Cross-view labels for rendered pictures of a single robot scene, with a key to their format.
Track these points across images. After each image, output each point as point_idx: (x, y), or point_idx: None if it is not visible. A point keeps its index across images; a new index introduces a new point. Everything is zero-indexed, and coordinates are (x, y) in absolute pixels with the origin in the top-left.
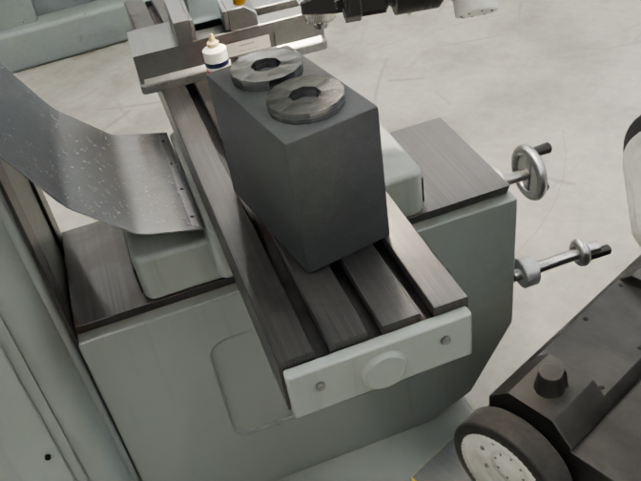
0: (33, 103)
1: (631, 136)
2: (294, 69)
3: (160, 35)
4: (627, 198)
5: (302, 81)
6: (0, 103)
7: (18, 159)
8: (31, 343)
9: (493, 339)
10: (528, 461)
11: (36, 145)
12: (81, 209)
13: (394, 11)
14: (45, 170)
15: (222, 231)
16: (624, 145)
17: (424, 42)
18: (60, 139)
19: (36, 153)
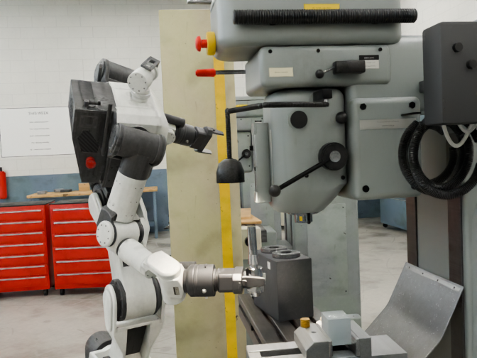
0: (437, 319)
1: (160, 290)
2: (275, 251)
3: (373, 346)
4: (164, 310)
5: (273, 248)
6: (427, 284)
7: (402, 283)
8: None
9: None
10: None
11: (412, 302)
12: (383, 311)
13: (215, 293)
14: (401, 300)
15: (317, 308)
16: (159, 298)
17: None
18: (418, 328)
19: (407, 299)
